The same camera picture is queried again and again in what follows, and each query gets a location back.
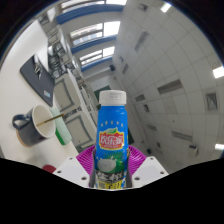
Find golden stir stick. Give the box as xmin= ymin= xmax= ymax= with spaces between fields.
xmin=35 ymin=113 xmax=66 ymax=127

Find group of ceiling lights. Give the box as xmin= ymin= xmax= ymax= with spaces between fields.
xmin=119 ymin=0 xmax=224 ymax=154

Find blue window curtains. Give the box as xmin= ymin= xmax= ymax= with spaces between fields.
xmin=55 ymin=3 xmax=124 ymax=73

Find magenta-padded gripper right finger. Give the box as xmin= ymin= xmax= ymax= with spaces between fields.
xmin=126 ymin=145 xmax=169 ymax=188

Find bunch of keys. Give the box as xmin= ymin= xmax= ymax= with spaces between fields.
xmin=33 ymin=56 xmax=44 ymax=79

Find green oblong box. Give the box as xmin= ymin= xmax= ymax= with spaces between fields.
xmin=49 ymin=106 xmax=73 ymax=146

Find dark blue mug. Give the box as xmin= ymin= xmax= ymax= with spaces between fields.
xmin=12 ymin=104 xmax=57 ymax=148

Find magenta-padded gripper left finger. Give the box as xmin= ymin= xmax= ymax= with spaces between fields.
xmin=52 ymin=145 xmax=98 ymax=188

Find blue white-capped drink bottle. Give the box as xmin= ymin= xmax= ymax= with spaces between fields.
xmin=94 ymin=89 xmax=130 ymax=190

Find group of classroom chairs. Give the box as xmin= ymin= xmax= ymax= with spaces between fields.
xmin=36 ymin=14 xmax=101 ymax=148

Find green blackboard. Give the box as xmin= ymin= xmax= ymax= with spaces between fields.
xmin=93 ymin=84 xmax=113 ymax=102

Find row of classroom windows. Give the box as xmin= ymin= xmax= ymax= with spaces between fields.
xmin=59 ymin=0 xmax=128 ymax=66

